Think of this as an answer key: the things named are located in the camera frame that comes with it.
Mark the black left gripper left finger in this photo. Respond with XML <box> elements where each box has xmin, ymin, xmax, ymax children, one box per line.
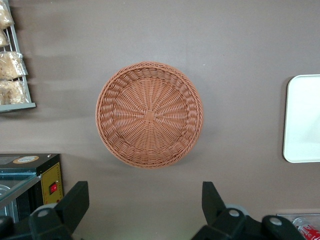
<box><xmin>28</xmin><ymin>180</ymin><xmax>90</xmax><ymax>240</ymax></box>

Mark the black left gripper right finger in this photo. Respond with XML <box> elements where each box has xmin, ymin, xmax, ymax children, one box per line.
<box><xmin>190</xmin><ymin>181</ymin><xmax>254</xmax><ymax>240</ymax></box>

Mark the tray of packaged pastries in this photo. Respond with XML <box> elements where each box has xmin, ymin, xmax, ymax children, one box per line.
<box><xmin>0</xmin><ymin>0</ymin><xmax>37</xmax><ymax>113</ymax></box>

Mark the brown round wicker basket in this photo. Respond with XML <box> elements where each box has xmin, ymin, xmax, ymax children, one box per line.
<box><xmin>95</xmin><ymin>60</ymin><xmax>205</xmax><ymax>170</ymax></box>

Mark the cream plastic tray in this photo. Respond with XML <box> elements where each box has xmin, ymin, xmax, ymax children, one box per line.
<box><xmin>282</xmin><ymin>73</ymin><xmax>320</xmax><ymax>164</ymax></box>

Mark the black glass food warmer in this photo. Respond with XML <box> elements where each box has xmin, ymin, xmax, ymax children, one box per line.
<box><xmin>0</xmin><ymin>153</ymin><xmax>64</xmax><ymax>224</ymax></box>

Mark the red cola bottle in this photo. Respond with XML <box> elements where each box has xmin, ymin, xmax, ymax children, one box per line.
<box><xmin>291</xmin><ymin>216</ymin><xmax>320</xmax><ymax>240</ymax></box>

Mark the clear bag of fried snacks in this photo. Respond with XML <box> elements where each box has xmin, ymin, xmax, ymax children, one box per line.
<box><xmin>0</xmin><ymin>28</ymin><xmax>11</xmax><ymax>49</ymax></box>
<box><xmin>0</xmin><ymin>51</ymin><xmax>29</xmax><ymax>81</ymax></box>
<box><xmin>0</xmin><ymin>79</ymin><xmax>30</xmax><ymax>106</ymax></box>
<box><xmin>0</xmin><ymin>1</ymin><xmax>15</xmax><ymax>29</ymax></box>

